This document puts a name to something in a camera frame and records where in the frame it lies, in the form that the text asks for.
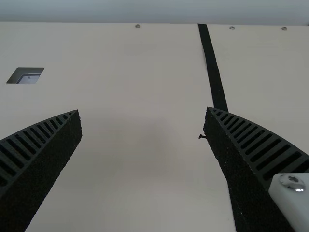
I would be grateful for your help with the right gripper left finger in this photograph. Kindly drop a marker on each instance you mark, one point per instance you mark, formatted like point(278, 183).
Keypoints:
point(48, 154)

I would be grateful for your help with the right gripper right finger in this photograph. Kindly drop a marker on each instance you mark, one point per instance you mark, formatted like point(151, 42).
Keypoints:
point(241, 157)

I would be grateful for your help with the black strip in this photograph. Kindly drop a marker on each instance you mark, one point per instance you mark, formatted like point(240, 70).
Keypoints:
point(212, 72)

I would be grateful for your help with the small square scanner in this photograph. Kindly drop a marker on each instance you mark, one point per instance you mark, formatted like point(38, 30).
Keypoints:
point(25, 76)

